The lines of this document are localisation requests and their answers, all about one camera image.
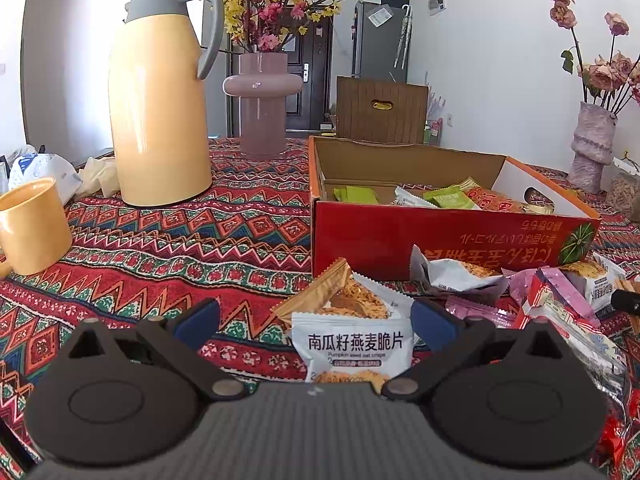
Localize red cardboard box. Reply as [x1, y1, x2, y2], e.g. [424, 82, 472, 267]
[307, 135, 602, 281]

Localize orange red long snack packet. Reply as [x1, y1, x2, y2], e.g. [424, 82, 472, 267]
[460, 177, 556, 215]

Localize dark brown door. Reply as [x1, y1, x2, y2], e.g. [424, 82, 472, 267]
[226, 15, 335, 139]

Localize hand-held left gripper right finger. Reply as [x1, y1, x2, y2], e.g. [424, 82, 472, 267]
[382, 297, 576, 403]

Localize yellow thermos jug grey handle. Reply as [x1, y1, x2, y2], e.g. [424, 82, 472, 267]
[107, 0, 225, 208]

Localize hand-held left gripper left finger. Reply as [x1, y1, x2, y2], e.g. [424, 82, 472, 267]
[65, 297, 251, 402]

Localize white folded umbrella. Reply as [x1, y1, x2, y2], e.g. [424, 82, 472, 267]
[394, 4, 414, 70]

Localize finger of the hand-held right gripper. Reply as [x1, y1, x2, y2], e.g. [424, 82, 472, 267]
[610, 289, 640, 317]

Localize textured pink vase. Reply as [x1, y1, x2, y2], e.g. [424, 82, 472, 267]
[567, 101, 621, 195]

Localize red silver snack packet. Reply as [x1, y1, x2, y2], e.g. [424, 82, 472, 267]
[515, 272, 628, 401]

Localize beige crumpled cloth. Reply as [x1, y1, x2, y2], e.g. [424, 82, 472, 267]
[75, 156, 121, 197]

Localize yellow ceramic mug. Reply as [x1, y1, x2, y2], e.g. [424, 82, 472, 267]
[0, 177, 73, 281]

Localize white oat crisp packet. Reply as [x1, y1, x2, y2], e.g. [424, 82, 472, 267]
[559, 254, 627, 311]
[290, 312, 414, 385]

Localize white plastic bag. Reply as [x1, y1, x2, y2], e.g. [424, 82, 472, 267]
[7, 146, 83, 206]

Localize green white snack packet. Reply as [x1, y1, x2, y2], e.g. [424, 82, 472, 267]
[424, 186, 476, 210]

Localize pink and yellow blossom branches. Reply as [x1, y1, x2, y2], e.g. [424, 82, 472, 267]
[197, 0, 431, 56]

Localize small storage rack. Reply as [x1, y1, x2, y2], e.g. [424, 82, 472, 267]
[424, 115, 445, 147]

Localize clear plastic seed container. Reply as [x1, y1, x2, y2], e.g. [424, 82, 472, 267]
[606, 157, 640, 223]

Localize pink snack packet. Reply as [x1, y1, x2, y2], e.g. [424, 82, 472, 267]
[537, 266, 601, 328]
[444, 295, 521, 331]

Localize grey refrigerator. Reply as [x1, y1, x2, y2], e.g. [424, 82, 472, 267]
[354, 0, 410, 83]

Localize mauve glass vase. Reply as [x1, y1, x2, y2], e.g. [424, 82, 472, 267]
[223, 52, 304, 157]

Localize dried pink roses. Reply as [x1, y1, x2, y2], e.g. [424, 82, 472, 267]
[546, 0, 640, 116]

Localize orange brown crisp packet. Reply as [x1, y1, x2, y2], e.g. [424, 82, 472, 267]
[271, 258, 391, 332]

